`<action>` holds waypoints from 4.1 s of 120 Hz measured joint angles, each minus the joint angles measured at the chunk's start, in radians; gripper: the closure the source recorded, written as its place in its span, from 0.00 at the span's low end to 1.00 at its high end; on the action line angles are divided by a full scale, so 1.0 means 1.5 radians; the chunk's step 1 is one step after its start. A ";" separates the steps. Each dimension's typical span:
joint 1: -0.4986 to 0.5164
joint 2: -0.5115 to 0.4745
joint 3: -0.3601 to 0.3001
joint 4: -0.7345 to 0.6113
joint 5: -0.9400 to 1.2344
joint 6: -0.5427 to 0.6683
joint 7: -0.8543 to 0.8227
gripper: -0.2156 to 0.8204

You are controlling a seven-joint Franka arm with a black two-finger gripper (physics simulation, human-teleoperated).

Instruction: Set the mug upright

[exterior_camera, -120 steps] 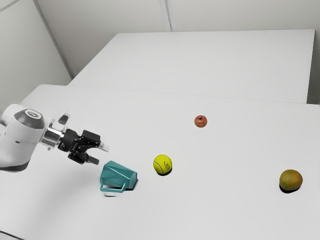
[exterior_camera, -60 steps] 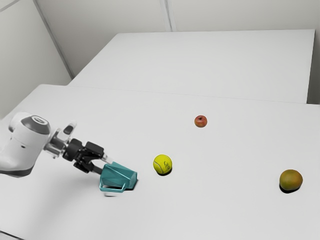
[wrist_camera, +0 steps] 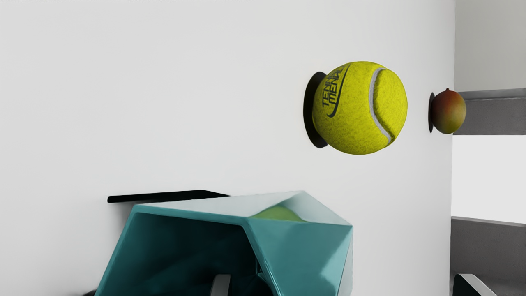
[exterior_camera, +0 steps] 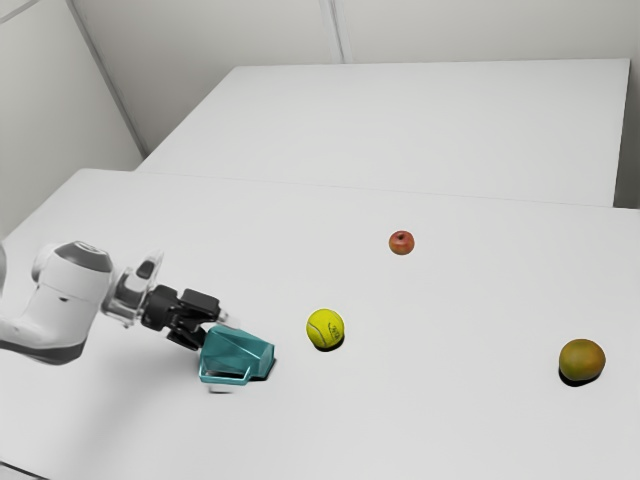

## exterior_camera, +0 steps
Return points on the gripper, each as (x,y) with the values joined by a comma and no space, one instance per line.
(165,302)

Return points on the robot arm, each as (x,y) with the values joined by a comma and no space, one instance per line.
(60,300)

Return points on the teal faceted mug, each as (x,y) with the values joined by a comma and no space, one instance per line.
(240,356)

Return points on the yellow tennis ball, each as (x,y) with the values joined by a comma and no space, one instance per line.
(325,328)

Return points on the red apple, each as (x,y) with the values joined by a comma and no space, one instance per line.
(401,242)

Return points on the green-orange round fruit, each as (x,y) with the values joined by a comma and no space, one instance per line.
(581,359)

